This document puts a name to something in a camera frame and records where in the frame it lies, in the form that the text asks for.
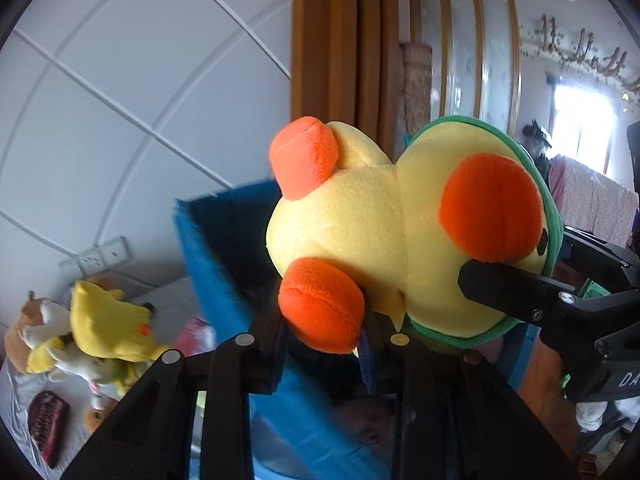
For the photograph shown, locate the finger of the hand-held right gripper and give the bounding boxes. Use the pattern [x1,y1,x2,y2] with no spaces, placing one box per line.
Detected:
[459,258,587,327]
[561,227,640,287]

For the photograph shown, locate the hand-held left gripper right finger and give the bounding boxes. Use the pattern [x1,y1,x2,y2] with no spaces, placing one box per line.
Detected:
[357,310,576,480]

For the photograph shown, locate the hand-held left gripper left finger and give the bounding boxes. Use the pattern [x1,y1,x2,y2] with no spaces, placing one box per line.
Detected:
[60,310,292,480]

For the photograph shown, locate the pink star plush green shorts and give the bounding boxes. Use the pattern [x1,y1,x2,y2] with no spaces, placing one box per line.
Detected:
[172,316,217,358]

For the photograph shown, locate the blue fabric storage box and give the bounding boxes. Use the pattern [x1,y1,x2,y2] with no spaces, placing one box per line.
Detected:
[172,179,538,480]

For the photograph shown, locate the yellow duck plush orange feet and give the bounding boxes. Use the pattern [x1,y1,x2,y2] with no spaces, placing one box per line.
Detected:
[265,116,564,357]

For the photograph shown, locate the white and green plush toy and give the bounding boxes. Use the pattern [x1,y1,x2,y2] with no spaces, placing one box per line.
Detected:
[50,345,147,397]

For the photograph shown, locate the pink hanging cloth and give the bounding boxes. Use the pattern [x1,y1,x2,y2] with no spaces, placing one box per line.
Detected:
[547,154,640,248]

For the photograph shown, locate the bright window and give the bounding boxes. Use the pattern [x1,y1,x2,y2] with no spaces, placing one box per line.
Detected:
[550,82,621,176]

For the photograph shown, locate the bright yellow plush toy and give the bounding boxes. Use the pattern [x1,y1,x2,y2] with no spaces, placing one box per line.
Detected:
[69,280,174,364]

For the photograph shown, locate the beige patterned rolled mat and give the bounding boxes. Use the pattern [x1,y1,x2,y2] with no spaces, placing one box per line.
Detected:
[399,42,434,137]

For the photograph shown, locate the pale yellow plush toy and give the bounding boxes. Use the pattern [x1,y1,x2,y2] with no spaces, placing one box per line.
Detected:
[26,337,69,374]

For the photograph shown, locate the maroon knit hat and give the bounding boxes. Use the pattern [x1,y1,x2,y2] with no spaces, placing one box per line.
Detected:
[27,390,72,469]

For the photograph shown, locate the brown capybara plush toy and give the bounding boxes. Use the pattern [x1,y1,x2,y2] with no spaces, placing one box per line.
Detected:
[4,290,51,376]

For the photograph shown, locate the wooden slatted partition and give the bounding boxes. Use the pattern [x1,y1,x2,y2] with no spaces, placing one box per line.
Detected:
[290,0,524,171]

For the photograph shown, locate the white single button wall panel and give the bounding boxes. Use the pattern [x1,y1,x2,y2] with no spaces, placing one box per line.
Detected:
[102,236,131,264]

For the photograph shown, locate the white wall socket panel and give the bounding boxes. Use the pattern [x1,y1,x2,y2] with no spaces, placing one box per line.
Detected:
[77,246,107,272]

